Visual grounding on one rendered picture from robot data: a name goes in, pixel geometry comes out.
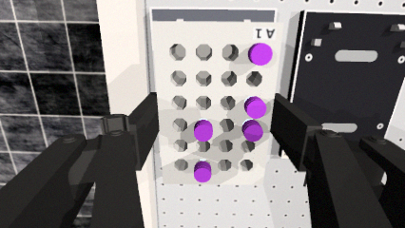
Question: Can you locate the black flat plate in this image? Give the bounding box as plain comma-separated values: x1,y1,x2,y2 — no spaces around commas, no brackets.
287,9,405,142

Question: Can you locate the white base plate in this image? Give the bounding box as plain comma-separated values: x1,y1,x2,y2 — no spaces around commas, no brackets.
142,0,405,228

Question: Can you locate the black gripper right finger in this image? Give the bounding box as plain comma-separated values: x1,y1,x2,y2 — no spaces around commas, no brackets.
270,93,405,228

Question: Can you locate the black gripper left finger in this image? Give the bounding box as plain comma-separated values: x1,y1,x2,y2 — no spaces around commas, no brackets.
0,92,160,228

